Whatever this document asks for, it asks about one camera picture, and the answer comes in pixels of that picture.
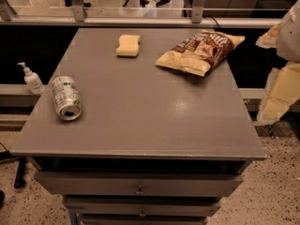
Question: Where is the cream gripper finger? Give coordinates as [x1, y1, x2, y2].
[256, 62, 300, 125]

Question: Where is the white pump bottle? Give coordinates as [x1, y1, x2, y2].
[19, 62, 45, 95]

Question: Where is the black stand leg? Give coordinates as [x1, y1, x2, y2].
[14, 157, 26, 189]

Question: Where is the green silver soda can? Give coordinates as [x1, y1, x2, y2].
[52, 76, 82, 121]

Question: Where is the top drawer with knob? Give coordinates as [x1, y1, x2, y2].
[35, 172, 242, 197]

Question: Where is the brown chip bag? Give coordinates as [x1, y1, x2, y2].
[156, 30, 245, 77]

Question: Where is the yellow sponge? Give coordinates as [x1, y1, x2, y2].
[115, 35, 141, 57]

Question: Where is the metal railing frame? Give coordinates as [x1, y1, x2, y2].
[1, 0, 281, 28]

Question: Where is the drawer with knob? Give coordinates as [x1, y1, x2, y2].
[63, 196, 220, 217]
[35, 172, 242, 197]

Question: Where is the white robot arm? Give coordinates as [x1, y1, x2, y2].
[256, 0, 300, 126]

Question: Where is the grey drawer cabinet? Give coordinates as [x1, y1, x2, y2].
[12, 28, 264, 225]

